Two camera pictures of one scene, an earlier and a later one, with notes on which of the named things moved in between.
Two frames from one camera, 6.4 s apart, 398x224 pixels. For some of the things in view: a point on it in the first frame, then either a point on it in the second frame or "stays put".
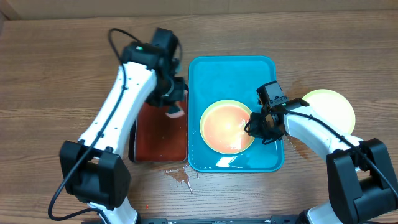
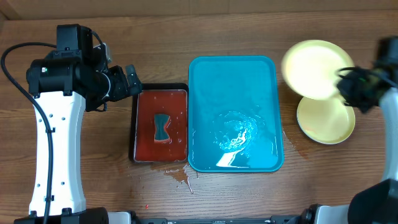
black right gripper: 259,131 → 344,84
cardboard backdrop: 60,9 stays put
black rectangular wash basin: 155,137 stays put
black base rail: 275,219 stays put
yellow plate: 222,127 → 310,68
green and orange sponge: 175,111 → 161,134
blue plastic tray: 212,78 stays put
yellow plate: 333,107 stays put
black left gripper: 177,95 → 120,91
